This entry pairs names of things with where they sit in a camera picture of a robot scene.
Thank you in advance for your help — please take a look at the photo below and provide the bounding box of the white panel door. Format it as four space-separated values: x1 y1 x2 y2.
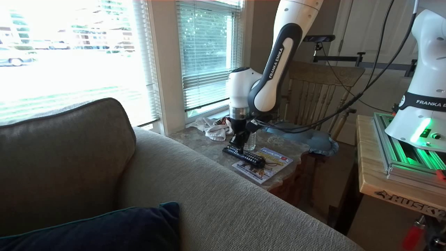
327 0 440 65

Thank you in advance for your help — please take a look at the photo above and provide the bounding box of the blue chair seat cushion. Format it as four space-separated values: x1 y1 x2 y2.
259 121 340 157

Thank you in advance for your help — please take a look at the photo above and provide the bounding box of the red clamp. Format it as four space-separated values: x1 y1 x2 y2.
400 214 429 251

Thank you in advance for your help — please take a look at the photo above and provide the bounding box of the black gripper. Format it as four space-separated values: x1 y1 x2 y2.
227 116 252 155

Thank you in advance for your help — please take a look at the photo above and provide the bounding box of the stone top side table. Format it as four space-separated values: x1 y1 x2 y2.
168 123 312 206

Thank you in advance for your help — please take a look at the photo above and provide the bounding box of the wooden spindle chair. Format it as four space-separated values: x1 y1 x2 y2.
267 59 366 210

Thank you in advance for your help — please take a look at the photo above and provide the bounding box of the narrow window with blinds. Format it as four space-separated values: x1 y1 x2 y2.
175 0 244 118

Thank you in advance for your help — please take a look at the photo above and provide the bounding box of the black exterior camera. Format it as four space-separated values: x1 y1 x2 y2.
304 33 336 44

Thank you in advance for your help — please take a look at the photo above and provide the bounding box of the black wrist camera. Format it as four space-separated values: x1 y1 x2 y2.
248 118 265 133

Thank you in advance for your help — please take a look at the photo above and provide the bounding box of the grey sofa back cushion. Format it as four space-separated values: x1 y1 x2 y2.
0 96 138 238

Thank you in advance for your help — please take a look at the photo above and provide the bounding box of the crumpled clear plastic wrapper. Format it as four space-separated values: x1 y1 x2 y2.
192 115 235 142

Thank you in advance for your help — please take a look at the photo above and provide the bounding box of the wooden Husky workbench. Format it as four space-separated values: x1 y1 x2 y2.
355 114 446 220

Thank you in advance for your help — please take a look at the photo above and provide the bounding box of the magazine with animal cover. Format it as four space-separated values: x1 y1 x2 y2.
231 146 295 185

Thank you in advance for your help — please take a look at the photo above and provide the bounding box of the large window with blinds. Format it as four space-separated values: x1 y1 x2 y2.
0 0 163 130

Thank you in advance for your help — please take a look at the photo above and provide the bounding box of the navy blue throw pillow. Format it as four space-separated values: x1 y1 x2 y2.
0 200 182 251

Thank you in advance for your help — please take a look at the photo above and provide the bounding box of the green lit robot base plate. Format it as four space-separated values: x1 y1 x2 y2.
373 111 446 181

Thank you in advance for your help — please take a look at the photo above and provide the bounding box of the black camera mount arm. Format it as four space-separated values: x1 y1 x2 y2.
311 41 418 77

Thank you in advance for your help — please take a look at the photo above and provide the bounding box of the thin black camera cable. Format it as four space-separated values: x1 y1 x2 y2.
323 48 396 115

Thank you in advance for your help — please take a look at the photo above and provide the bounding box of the grey fabric sofa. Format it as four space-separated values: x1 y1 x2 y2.
114 126 365 251

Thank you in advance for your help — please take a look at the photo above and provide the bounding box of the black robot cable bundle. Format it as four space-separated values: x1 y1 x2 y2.
259 0 418 135

